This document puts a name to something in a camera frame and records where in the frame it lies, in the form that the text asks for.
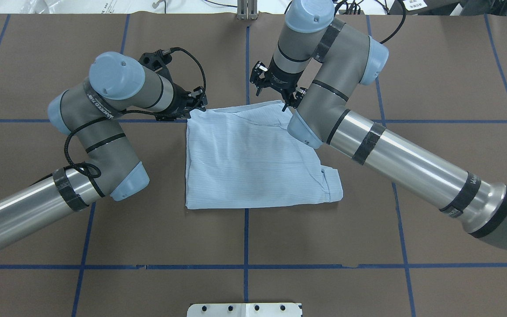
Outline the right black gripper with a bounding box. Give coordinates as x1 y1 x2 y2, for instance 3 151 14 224
249 58 307 112

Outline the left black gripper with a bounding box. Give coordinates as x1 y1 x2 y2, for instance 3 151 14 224
169 84 208 120

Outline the light blue button shirt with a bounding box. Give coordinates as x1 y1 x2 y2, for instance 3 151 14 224
185 100 343 210

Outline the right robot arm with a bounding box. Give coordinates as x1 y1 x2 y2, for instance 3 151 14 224
250 0 507 250

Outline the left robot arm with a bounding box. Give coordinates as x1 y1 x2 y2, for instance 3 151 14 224
0 47 207 251

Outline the clear plastic bag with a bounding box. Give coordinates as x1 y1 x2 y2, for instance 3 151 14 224
20 0 118 14

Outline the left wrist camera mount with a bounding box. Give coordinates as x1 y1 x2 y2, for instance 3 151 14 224
138 49 173 81

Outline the aluminium frame post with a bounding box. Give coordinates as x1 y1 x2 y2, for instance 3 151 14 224
237 0 259 21

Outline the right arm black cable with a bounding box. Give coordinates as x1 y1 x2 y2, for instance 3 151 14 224
333 0 408 45

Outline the white camera mast pedestal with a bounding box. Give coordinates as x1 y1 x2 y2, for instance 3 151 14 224
187 302 303 317

